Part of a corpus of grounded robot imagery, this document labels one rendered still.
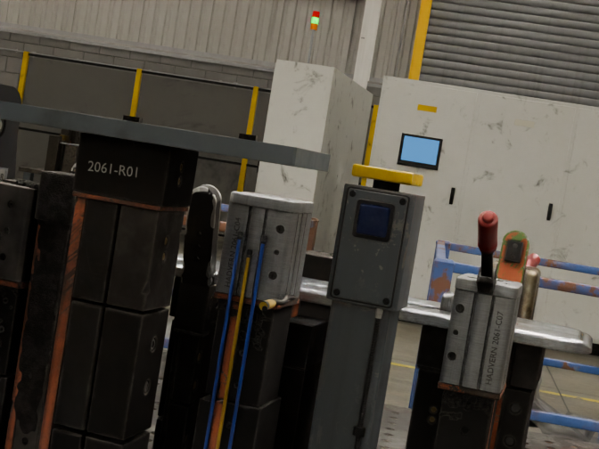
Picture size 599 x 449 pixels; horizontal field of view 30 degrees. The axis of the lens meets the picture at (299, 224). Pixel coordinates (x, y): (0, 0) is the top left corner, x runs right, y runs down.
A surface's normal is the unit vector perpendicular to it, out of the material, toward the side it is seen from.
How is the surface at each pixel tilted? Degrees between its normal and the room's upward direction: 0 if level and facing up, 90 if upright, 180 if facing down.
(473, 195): 90
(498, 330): 90
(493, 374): 90
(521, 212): 90
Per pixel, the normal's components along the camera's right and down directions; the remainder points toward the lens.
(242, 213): -0.26, 0.01
